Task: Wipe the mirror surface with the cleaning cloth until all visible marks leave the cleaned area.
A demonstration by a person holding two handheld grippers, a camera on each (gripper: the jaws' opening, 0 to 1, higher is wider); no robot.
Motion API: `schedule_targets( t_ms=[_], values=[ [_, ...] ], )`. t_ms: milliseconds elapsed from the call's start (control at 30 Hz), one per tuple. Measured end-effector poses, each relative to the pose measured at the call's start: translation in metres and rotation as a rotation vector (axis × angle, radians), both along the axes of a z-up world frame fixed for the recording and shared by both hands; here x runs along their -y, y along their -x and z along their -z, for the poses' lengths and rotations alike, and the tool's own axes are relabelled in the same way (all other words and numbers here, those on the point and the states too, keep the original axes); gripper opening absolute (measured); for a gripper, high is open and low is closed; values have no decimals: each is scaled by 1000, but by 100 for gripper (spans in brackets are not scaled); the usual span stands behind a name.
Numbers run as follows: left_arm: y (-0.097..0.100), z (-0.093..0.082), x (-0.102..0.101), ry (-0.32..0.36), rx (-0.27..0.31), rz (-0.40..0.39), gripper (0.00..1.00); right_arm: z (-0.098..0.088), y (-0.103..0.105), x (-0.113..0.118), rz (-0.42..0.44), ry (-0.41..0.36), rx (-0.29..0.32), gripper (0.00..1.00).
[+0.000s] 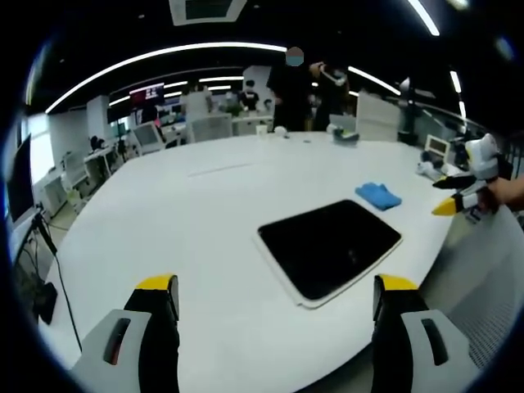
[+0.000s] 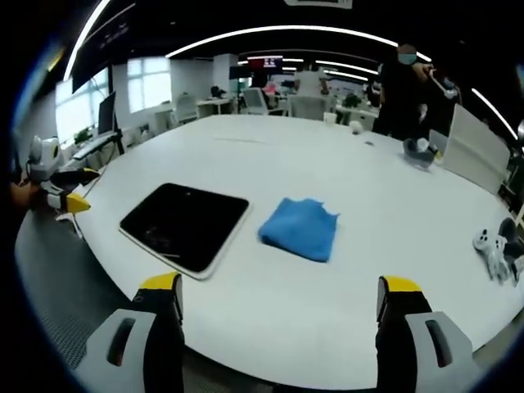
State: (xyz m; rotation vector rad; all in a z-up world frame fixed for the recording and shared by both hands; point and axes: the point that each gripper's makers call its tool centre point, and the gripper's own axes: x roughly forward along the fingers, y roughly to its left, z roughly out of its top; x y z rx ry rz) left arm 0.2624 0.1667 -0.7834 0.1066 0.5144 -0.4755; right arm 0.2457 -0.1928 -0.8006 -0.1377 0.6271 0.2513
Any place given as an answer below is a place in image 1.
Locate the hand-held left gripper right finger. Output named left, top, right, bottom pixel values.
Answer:
left=371, top=273, right=481, bottom=393

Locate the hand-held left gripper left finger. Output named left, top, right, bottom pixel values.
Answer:
left=70, top=273, right=181, bottom=393

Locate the blue cleaning cloth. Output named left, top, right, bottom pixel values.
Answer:
left=354, top=182, right=403, bottom=212

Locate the black tablet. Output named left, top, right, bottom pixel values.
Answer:
left=253, top=199, right=404, bottom=310

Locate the white crumpled cloth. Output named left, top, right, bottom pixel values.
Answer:
left=415, top=157, right=449, bottom=181

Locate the person's right hand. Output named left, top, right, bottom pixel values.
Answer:
left=477, top=174, right=524, bottom=214

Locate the small white framed screen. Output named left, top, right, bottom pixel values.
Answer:
left=424, top=133, right=451, bottom=157

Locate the black power adapter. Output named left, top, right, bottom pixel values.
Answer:
left=30, top=280, right=58, bottom=325

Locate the black monitor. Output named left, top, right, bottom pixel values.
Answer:
left=2, top=133, right=34, bottom=224

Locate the white desktop monitor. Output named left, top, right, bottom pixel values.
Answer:
left=131, top=121, right=167, bottom=149

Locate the white mesh office chair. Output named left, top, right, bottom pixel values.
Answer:
left=190, top=113, right=233, bottom=143

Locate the ceiling air vent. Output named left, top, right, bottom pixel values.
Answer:
left=168, top=0, right=249, bottom=26

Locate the black cable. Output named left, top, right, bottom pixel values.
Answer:
left=34, top=212, right=84, bottom=354

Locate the red wall screen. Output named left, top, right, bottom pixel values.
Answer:
left=129, top=83, right=166, bottom=106

